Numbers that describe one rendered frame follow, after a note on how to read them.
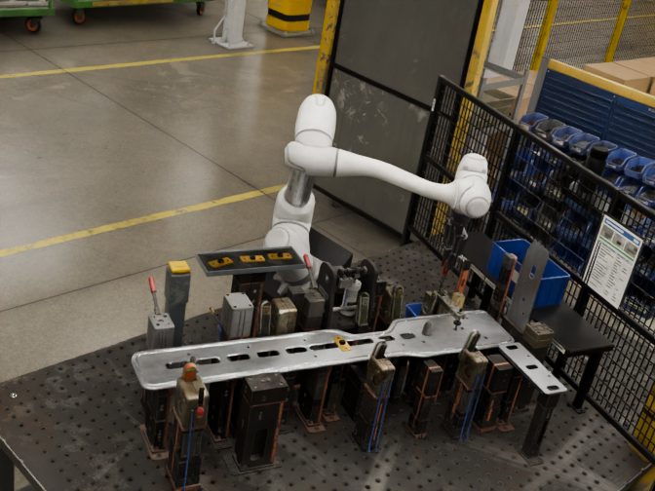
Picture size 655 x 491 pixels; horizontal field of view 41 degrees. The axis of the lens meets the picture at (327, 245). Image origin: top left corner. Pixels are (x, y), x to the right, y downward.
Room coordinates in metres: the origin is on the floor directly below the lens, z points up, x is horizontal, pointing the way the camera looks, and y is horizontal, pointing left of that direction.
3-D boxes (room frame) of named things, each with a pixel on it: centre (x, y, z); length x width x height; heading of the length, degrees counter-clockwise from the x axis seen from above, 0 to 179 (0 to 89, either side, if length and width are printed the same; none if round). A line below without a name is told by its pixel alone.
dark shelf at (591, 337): (3.13, -0.79, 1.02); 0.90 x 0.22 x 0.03; 30
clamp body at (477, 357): (2.53, -0.57, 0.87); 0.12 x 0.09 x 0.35; 30
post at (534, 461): (2.49, -0.84, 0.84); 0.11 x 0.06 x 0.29; 30
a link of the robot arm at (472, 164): (2.85, -0.45, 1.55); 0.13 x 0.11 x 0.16; 3
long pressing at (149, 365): (2.50, -0.10, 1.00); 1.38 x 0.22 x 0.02; 120
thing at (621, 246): (2.93, -1.05, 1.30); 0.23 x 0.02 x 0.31; 30
